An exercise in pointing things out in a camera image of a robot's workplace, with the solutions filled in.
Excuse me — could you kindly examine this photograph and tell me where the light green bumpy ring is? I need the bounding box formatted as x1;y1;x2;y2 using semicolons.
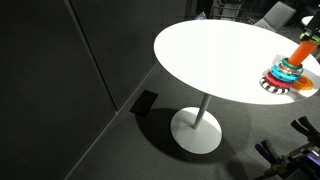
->
299;32;320;46

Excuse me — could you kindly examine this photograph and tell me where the black floor plate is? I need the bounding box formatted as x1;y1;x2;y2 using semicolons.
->
130;90;158;117

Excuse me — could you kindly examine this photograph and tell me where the grey office chair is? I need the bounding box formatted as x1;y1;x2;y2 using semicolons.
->
255;1;296;32

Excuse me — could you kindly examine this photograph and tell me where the orange stacking cone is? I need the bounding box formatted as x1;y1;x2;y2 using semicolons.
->
287;41;317;66

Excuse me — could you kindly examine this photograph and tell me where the black clamp tool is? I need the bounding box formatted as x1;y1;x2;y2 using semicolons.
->
291;116;320;148

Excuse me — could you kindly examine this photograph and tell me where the white round pedestal table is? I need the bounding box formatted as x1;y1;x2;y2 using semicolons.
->
154;19;320;154

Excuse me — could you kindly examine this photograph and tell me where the black and white striped ring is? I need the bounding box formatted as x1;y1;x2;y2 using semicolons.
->
259;77;291;96

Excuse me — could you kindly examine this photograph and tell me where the red toy ring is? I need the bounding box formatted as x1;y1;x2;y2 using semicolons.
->
264;71;294;90

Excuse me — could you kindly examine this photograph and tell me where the blue toy ring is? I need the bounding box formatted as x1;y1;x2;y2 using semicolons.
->
269;64;302;82

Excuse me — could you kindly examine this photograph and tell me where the clear beaded toy ring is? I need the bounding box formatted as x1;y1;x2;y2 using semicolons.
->
277;61;305;76

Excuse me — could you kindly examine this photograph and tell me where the dark green toy ring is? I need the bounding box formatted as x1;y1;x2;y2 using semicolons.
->
281;57;304;71

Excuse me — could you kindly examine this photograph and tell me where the orange bumpy toy ring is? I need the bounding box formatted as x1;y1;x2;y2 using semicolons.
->
292;75;315;91

